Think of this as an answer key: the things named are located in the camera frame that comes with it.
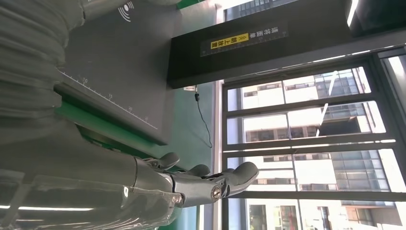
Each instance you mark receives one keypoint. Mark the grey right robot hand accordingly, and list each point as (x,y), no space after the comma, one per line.
(79,184)

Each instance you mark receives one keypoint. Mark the grey weighing platform with ruler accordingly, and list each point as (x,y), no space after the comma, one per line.
(127,79)

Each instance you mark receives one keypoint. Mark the right arm ribbed grey sleeve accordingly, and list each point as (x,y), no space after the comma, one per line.
(28,63)

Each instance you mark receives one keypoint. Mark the small white label tag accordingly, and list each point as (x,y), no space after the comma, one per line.
(190,88)

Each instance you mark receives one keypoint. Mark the large metal-framed window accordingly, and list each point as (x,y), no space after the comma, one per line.
(311,141)

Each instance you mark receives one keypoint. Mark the dark overhead light housing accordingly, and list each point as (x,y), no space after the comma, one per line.
(380,16)

